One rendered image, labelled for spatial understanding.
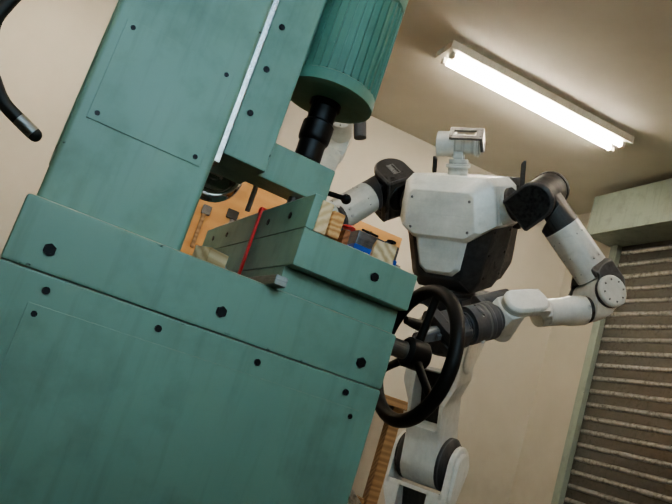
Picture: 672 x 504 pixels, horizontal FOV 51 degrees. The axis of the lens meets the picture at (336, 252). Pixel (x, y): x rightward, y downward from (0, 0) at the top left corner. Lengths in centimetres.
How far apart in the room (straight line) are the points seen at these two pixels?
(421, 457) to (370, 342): 89
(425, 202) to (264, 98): 72
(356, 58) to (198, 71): 31
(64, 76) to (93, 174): 362
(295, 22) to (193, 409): 69
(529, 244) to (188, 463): 475
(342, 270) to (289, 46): 43
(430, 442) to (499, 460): 353
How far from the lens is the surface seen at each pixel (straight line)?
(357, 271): 108
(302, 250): 104
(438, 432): 192
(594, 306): 178
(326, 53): 132
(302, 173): 127
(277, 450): 105
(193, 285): 100
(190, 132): 114
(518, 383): 549
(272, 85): 125
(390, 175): 195
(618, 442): 480
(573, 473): 502
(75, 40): 479
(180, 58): 117
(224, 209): 460
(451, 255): 182
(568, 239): 178
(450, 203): 180
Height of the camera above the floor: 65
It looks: 12 degrees up
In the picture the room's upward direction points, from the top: 18 degrees clockwise
